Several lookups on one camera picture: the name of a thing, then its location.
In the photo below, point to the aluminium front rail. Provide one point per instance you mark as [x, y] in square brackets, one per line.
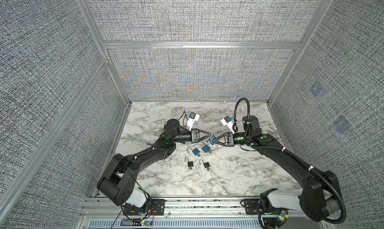
[175, 212]

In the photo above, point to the black padlock right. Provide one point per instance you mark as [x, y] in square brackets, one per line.
[205, 164]

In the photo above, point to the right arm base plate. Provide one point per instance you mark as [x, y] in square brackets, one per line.
[256, 206]

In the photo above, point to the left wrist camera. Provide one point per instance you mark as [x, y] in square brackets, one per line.
[192, 118]

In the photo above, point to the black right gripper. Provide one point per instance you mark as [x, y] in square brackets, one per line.
[228, 139]

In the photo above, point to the black padlock left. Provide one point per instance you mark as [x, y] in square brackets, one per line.
[190, 164]

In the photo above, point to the blue padlock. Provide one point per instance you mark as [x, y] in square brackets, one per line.
[195, 151]
[206, 148]
[212, 140]

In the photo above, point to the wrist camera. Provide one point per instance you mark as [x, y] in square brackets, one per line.
[192, 118]
[231, 123]

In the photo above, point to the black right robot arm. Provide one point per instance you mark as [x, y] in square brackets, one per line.
[321, 198]

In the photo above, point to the black padlock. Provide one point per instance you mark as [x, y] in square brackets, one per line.
[190, 164]
[205, 164]

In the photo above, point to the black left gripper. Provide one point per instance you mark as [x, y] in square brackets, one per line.
[194, 136]

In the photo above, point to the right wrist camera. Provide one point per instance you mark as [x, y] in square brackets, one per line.
[231, 123]

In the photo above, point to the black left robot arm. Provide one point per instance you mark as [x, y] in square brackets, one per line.
[118, 182]

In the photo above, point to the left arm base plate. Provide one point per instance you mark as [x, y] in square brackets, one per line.
[156, 208]

